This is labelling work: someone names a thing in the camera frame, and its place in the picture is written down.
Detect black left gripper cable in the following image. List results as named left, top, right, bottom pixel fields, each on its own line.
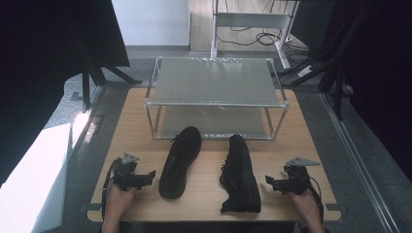
left=100, top=158, right=120, bottom=221

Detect black floor cables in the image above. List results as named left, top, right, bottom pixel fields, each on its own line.
left=216, top=0, right=313, bottom=56

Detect aluminium floor rail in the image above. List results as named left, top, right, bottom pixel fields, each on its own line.
left=320, top=91, right=403, bottom=233

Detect grey metal shoe rack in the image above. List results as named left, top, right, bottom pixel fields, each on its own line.
left=143, top=56, right=290, bottom=142

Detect white board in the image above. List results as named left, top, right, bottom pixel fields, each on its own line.
left=0, top=111, right=93, bottom=233

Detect black metal stand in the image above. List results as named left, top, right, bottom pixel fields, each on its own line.
left=277, top=0, right=368, bottom=121
left=71, top=22, right=144, bottom=113

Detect black shoe sole up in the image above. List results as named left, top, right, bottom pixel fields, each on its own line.
left=157, top=125, right=203, bottom=200

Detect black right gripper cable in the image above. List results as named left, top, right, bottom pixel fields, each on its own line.
left=306, top=176, right=326, bottom=224

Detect person's right hand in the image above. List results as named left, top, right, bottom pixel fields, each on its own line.
left=287, top=187, right=318, bottom=217

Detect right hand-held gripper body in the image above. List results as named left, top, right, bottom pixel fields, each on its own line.
left=282, top=156, right=322, bottom=196

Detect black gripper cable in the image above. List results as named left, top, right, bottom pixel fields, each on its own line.
left=100, top=158, right=120, bottom=221
left=306, top=176, right=326, bottom=224

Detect white desk frame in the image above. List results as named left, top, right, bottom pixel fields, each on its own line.
left=210, top=0, right=301, bottom=71

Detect person's left hand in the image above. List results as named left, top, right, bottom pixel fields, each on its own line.
left=105, top=179, right=138, bottom=216

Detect white power strip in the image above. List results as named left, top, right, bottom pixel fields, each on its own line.
left=296, top=65, right=314, bottom=79

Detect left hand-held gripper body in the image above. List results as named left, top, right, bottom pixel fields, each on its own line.
left=111, top=151, right=145, bottom=192

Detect black laced shoe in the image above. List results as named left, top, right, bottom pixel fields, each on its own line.
left=219, top=133, right=262, bottom=215

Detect black curtain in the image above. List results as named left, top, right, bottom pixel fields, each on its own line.
left=322, top=0, right=412, bottom=183
left=0, top=0, right=131, bottom=187

